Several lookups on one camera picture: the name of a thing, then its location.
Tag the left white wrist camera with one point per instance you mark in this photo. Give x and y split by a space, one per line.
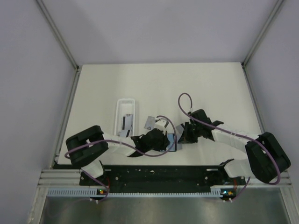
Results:
161 124

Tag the cards in basket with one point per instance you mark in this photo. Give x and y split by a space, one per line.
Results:
127 121
124 133

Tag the white plastic basket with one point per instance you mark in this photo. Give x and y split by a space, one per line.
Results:
124 106

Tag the right aluminium frame post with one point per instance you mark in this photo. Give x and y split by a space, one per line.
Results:
263 31

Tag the diamond print silver card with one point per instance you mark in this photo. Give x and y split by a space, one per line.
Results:
150 123

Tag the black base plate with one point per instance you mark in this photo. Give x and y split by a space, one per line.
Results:
165 179

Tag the silver card near holder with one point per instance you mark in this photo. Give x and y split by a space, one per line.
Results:
180 128

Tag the left aluminium frame post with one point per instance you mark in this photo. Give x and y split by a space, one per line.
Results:
57 35

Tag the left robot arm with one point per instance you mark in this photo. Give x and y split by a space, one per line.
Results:
85 148

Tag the upper cards in basket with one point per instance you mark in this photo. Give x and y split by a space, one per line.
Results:
127 121

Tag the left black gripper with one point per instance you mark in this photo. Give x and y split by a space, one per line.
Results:
165 143

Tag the grey slotted cable duct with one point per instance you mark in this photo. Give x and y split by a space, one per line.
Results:
97 193

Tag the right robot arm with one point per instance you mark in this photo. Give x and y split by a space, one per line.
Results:
265 159

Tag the blue card holder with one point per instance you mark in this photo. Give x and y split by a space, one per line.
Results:
172 147

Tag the aluminium frame post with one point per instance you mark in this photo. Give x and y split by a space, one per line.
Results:
263 31
57 35

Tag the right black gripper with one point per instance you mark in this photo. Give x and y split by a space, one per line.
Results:
186 138

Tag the lower cards in basket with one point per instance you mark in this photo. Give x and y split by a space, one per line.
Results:
124 133

